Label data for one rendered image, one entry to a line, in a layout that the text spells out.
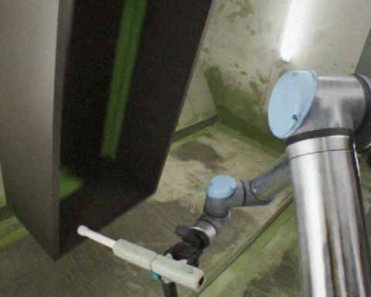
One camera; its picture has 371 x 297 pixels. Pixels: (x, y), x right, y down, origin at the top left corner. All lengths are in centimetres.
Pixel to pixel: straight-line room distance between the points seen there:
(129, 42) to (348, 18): 167
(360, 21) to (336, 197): 210
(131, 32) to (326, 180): 104
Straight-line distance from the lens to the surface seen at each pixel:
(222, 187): 102
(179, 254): 99
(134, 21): 134
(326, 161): 52
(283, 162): 87
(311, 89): 53
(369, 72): 254
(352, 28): 255
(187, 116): 287
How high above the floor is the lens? 144
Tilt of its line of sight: 31 degrees down
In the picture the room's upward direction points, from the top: 5 degrees clockwise
